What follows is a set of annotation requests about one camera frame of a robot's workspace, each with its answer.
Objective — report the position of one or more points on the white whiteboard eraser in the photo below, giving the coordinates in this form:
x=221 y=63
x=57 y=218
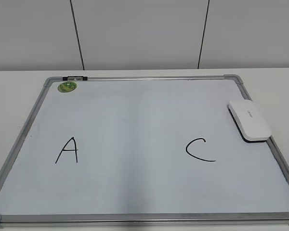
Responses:
x=249 y=120

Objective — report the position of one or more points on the white magnetic whiteboard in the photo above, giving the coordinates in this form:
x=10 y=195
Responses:
x=140 y=151

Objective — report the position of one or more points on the green round magnet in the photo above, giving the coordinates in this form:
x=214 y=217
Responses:
x=67 y=87

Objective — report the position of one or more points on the black whiteboard hanger clip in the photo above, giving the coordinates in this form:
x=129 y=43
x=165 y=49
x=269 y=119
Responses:
x=75 y=78

